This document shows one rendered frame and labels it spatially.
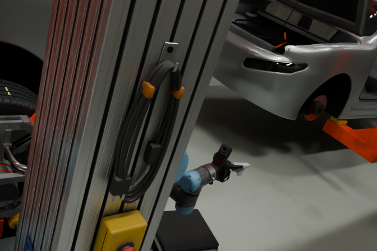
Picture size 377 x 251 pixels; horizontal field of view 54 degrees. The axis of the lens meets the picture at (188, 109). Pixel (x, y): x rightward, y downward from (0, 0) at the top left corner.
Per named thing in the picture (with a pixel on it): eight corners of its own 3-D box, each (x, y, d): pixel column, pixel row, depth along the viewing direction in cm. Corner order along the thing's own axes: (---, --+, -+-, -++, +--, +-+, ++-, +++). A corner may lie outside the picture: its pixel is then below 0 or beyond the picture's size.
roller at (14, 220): (9, 193, 209) (10, 185, 206) (22, 231, 189) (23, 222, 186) (-2, 195, 205) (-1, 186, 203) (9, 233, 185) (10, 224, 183)
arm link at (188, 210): (176, 196, 157) (184, 175, 153) (196, 212, 152) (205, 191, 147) (164, 202, 151) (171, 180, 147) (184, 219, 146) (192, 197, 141)
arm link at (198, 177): (175, 187, 144) (181, 169, 140) (192, 179, 152) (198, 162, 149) (189, 199, 140) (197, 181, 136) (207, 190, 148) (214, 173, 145)
